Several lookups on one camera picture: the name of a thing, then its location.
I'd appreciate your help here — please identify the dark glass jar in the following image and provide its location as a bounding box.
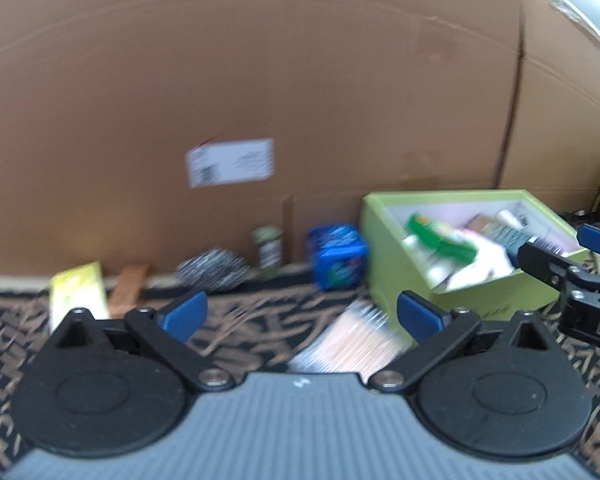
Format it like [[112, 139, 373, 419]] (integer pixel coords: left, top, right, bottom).
[[251, 226, 284, 277]]

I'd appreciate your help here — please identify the lime green box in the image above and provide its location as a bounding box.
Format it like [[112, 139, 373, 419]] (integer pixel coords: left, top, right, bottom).
[[360, 189, 598, 321]]

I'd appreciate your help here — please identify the white packet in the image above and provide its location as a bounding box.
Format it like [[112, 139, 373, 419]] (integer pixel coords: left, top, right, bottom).
[[402, 232, 516, 292]]

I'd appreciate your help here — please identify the blue wrapped package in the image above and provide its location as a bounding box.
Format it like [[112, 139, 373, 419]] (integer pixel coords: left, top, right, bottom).
[[306, 224, 370, 292]]

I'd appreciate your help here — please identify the brown flat piece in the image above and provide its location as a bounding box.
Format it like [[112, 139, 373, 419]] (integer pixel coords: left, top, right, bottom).
[[107, 264, 151, 320]]

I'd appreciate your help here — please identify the large cardboard box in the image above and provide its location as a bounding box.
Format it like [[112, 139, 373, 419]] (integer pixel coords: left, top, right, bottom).
[[0, 0, 600, 281]]

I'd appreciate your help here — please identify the white shipping label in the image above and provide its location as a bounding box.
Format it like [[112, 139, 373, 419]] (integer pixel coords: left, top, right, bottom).
[[185, 137, 276, 190]]

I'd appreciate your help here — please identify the black tan patterned mat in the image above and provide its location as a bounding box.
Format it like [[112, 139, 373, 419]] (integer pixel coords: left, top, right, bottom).
[[0, 260, 600, 468]]

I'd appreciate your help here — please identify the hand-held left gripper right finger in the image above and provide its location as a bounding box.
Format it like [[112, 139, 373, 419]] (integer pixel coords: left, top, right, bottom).
[[369, 290, 557, 394]]

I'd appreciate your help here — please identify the clear plastic packet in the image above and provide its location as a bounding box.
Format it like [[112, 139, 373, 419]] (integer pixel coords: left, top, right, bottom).
[[287, 300, 412, 375]]

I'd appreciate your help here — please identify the dark grey tube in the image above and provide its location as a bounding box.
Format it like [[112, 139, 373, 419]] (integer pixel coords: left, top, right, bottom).
[[480, 209, 561, 258]]

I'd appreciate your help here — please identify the silver crinkled packet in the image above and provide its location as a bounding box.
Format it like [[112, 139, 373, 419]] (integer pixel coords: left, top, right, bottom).
[[175, 247, 251, 292]]

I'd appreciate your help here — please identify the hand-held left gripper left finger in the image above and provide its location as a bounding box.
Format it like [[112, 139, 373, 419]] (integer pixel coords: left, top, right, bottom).
[[49, 290, 235, 394]]

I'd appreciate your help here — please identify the yellow green packet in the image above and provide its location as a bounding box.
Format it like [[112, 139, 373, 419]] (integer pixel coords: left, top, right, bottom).
[[49, 261, 110, 333]]

